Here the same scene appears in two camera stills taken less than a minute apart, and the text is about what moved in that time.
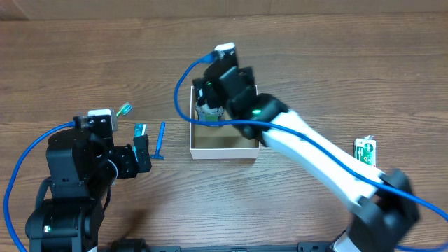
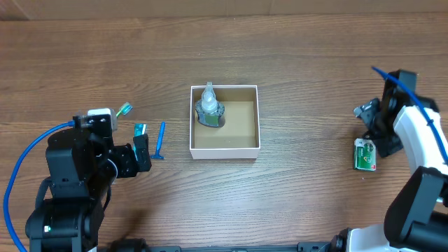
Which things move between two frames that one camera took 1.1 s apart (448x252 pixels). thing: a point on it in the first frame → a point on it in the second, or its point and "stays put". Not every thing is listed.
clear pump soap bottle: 206,113 stays put
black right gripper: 211,85 → 387,148
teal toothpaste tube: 139,129 stays put
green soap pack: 365,148 stays put
